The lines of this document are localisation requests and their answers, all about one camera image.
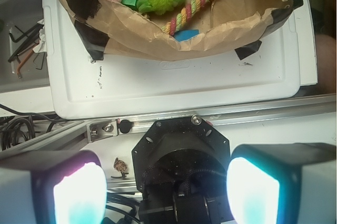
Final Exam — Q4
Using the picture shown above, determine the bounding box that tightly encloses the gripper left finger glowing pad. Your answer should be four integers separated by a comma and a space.
1, 150, 107, 223

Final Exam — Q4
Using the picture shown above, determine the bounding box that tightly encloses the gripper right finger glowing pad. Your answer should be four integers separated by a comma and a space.
226, 142, 336, 223

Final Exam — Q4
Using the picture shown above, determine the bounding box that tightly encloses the white plastic bin lid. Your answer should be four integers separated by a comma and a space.
43, 0, 318, 119

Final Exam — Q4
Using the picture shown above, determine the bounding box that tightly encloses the black hex keys set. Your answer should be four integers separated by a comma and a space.
8, 23, 45, 79

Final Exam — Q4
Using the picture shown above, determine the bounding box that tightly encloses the brown paper bag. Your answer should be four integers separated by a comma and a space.
58, 0, 303, 61

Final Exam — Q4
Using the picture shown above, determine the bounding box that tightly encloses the blue flat block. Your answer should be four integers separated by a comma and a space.
173, 29, 200, 42

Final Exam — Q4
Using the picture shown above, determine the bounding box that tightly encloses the aluminium extrusion rail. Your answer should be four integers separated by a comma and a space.
1, 94, 336, 158

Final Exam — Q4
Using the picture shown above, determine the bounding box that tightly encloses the black cable bundle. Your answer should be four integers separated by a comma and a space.
0, 104, 57, 152

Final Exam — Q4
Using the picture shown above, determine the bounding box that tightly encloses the multicolored braided rope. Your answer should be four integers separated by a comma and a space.
161, 0, 224, 36

